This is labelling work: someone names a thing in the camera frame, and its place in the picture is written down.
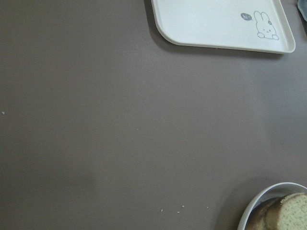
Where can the white round plate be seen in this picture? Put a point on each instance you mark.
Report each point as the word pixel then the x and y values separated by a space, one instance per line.
pixel 273 191

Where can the bread slice bottom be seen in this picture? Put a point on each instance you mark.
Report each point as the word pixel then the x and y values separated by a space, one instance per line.
pixel 256 220

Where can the bread slice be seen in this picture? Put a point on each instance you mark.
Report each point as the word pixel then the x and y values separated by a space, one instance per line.
pixel 256 220
pixel 288 213

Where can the bread slice top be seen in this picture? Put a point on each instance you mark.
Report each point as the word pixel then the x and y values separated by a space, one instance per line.
pixel 288 213

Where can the cream rabbit tray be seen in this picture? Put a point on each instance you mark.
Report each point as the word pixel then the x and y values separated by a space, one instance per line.
pixel 251 25

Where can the grey folded cloth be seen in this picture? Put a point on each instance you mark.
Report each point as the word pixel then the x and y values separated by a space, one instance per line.
pixel 302 6

